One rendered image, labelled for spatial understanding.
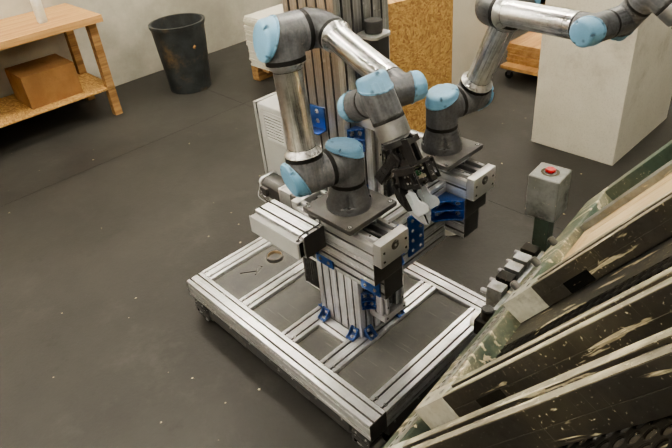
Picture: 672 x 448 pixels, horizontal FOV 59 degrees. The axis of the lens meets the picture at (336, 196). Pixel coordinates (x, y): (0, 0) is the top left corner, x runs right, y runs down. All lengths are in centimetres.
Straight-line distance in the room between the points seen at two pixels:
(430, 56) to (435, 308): 155
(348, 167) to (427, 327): 108
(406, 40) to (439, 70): 33
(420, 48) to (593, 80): 123
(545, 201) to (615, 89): 191
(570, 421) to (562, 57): 352
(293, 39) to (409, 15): 185
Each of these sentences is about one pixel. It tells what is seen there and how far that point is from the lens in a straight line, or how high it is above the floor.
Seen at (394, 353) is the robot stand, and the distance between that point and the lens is 258.
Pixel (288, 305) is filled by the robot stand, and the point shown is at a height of 21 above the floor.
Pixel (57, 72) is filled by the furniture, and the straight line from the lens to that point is 565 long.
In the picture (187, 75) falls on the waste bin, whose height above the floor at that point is 19.
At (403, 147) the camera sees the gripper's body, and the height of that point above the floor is 150.
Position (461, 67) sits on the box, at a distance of 537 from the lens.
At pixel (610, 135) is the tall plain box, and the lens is 429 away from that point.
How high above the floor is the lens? 211
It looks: 32 degrees down
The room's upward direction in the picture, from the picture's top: 6 degrees counter-clockwise
